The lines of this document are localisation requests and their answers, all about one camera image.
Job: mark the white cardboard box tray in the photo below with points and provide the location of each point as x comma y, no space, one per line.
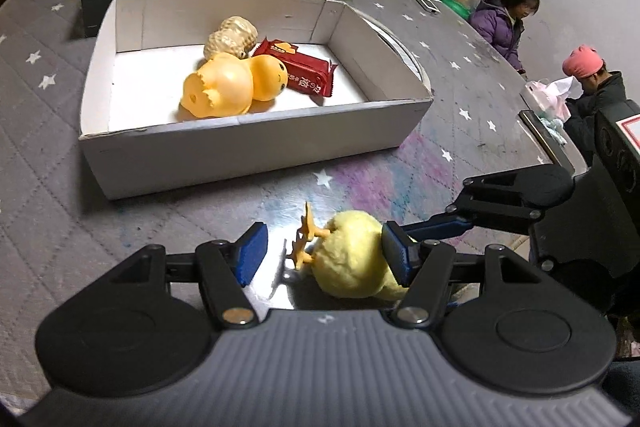
138,139

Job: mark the person with pink hat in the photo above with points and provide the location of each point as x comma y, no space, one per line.
600,88

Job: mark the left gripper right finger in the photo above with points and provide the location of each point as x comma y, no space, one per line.
424,268

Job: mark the round induction cooker inset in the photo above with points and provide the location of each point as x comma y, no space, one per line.
393,42

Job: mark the grey star quilted table cover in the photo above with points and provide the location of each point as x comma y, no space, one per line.
59,232

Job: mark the yellow plush chick toy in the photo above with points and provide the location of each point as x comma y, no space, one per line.
345,256

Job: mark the red snack packet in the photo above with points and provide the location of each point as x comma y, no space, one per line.
306,74

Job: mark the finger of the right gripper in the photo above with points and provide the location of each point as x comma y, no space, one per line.
438,227

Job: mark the person in purple jacket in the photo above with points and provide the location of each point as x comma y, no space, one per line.
501,24

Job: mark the yellow rubber duck toy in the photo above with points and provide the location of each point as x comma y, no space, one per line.
226,86

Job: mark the tan peanut toy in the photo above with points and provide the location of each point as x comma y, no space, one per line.
235,35

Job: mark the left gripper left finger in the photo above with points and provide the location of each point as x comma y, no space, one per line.
226,268

